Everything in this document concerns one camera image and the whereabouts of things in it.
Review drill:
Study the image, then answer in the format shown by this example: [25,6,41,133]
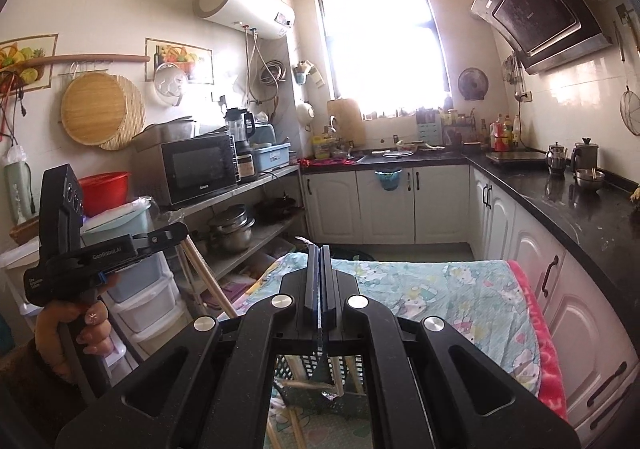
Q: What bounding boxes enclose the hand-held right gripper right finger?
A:
[322,244,583,449]

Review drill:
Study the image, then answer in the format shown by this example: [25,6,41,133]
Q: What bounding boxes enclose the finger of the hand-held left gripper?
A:
[131,223,189,257]

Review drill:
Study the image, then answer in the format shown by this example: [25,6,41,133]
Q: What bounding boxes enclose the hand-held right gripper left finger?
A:
[55,244,322,449]

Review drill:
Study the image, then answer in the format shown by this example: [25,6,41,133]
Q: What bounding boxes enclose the bamboo chopstick pair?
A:
[181,236,238,319]

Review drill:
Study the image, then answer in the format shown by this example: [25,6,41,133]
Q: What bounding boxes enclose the green plastic utensil basket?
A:
[272,353,368,425]

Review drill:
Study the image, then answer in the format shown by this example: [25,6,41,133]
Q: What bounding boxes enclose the person's left forearm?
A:
[0,339,76,425]

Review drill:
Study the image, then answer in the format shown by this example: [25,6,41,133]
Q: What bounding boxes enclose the person's left hand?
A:
[34,301,113,382]

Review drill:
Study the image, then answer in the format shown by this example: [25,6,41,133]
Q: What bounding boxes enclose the pastel plastic drawer tower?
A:
[80,199,187,357]

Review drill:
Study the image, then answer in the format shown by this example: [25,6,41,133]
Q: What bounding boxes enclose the green thermos bottle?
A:
[4,162,35,226]

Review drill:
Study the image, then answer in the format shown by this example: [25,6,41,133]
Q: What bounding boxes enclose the red plastic bucket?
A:
[77,172,132,219]

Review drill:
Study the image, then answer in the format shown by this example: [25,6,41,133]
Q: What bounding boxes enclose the stainless steel pot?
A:
[207,204,257,253]

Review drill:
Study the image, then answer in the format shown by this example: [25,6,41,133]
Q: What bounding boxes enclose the black microwave oven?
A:
[160,133,240,210]

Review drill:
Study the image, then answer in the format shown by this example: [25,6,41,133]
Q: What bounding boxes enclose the black frying pan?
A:
[254,195,297,224]

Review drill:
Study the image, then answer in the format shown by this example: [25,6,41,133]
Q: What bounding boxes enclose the cartoon-print blanket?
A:
[245,251,542,449]

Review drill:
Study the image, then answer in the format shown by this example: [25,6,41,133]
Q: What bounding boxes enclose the steel rectangular pan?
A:
[131,116,199,153]

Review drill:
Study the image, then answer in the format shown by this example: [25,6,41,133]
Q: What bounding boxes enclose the dark glass jar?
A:
[236,153,257,183]

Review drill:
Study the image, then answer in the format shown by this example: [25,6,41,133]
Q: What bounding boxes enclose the metal storage rack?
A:
[150,164,303,320]

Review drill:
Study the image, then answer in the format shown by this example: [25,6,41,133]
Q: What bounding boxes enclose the blue hanging waste bin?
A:
[375,169,404,192]

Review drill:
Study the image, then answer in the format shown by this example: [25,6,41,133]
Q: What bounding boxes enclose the red cloth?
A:
[298,156,351,169]

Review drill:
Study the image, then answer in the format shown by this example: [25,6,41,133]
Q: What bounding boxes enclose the round woven straw mat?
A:
[97,76,147,151]

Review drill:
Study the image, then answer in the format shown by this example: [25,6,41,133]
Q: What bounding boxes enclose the round bamboo tray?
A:
[60,74,127,146]

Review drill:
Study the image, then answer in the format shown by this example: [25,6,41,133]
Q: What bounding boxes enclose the blue plastic bin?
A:
[250,142,292,173]

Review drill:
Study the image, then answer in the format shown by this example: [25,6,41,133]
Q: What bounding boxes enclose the blender jug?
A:
[223,108,257,153]

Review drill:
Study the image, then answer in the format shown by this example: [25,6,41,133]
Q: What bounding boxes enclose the white round plastic cover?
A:
[153,62,194,107]

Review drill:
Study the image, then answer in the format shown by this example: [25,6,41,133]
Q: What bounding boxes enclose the wooden cutting board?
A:
[327,98,367,144]

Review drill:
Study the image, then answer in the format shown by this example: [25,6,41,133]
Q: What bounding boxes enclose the white hanging colander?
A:
[296,100,317,128]

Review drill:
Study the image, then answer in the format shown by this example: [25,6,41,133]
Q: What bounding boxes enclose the wooden rolling pin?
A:
[12,54,152,72]

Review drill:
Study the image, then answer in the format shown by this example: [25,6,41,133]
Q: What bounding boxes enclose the induction cooktop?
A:
[485,149,549,168]

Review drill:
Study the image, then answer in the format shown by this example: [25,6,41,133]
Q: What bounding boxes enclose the pink fleece blanket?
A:
[505,259,569,422]

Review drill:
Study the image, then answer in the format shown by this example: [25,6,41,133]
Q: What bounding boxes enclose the group of condiment bottles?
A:
[489,114,522,152]

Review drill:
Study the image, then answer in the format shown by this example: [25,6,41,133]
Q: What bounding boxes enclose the black kitchen countertop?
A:
[300,146,640,290]

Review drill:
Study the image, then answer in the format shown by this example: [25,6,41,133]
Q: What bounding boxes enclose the kitchen window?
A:
[314,0,453,116]

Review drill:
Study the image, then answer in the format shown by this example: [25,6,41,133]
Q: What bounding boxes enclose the white water heater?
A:
[193,0,296,40]

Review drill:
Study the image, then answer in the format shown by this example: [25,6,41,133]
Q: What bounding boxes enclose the small steel teapot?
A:
[545,142,569,176]

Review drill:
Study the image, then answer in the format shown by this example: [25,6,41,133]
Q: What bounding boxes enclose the small hanging kitchen tools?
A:
[501,52,524,100]

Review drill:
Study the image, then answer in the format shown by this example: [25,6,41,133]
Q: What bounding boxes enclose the steel bowl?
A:
[573,168,607,193]

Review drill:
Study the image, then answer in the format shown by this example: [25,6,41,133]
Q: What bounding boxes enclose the steel kettle with black knob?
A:
[571,137,600,173]

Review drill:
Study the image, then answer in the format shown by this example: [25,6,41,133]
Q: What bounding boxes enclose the black range hood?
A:
[470,0,614,76]

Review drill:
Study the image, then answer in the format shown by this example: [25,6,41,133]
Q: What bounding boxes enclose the fruit wall poster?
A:
[0,33,59,92]
[145,38,213,83]

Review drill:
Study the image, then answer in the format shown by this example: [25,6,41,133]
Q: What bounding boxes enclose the coiled hose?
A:
[259,59,287,86]

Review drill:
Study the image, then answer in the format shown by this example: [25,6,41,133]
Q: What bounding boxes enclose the black wire spice rack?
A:
[442,109,473,146]

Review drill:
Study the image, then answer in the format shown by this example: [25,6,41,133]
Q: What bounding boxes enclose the white wall-mounted holder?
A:
[292,60,326,90]

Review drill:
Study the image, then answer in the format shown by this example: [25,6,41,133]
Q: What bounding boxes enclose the small round wall fan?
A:
[458,68,489,101]

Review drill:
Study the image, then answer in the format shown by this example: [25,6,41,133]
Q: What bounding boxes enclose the wire mesh skimmer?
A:
[620,32,640,136]

